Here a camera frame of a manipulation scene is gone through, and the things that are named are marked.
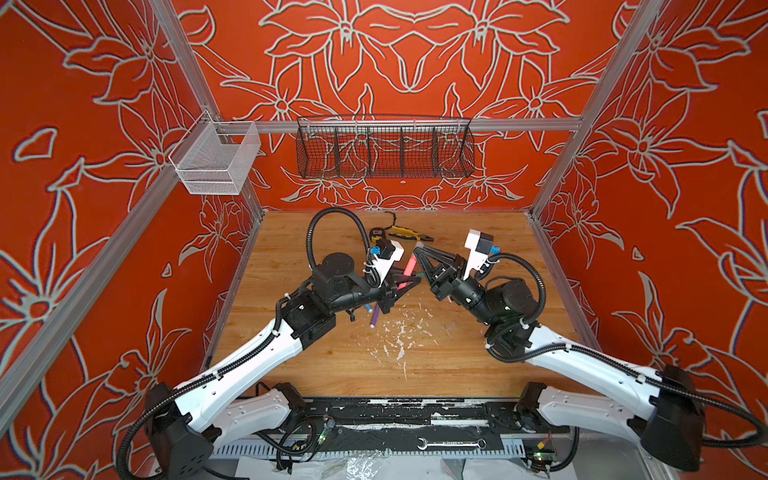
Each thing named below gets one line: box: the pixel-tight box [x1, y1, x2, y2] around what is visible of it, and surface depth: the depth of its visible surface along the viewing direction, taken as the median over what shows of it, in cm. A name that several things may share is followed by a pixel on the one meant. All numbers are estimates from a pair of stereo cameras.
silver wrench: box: [417, 438, 487, 451], surface depth 71 cm
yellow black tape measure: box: [369, 227, 385, 244], surface depth 112 cm
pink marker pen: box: [398, 255, 418, 290], surface depth 60 cm
